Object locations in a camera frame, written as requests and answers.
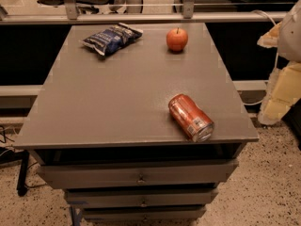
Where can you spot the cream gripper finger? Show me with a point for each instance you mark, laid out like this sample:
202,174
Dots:
282,92
270,38

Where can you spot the red coke can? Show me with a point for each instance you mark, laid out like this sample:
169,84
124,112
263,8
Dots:
194,122

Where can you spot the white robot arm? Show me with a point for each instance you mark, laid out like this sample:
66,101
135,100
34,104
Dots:
289,41

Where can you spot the red apple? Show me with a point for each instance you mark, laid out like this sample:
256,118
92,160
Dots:
176,39

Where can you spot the middle grey drawer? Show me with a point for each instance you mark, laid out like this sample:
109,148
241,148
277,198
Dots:
141,198

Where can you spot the grey drawer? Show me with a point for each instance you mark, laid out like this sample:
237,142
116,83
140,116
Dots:
144,214
141,198
138,174

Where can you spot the blue chip bag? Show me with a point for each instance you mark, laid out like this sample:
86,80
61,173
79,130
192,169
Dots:
113,38

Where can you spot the bottom grey drawer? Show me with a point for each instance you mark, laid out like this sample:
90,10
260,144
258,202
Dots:
144,214

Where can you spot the top grey drawer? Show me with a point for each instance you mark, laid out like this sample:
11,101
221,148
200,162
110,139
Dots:
138,174

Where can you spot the grey drawer cabinet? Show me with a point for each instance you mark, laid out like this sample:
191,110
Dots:
114,110

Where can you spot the grey metal railing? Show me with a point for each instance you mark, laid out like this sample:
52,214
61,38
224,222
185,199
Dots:
154,11

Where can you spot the black stand leg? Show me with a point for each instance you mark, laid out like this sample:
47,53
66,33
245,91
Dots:
21,188

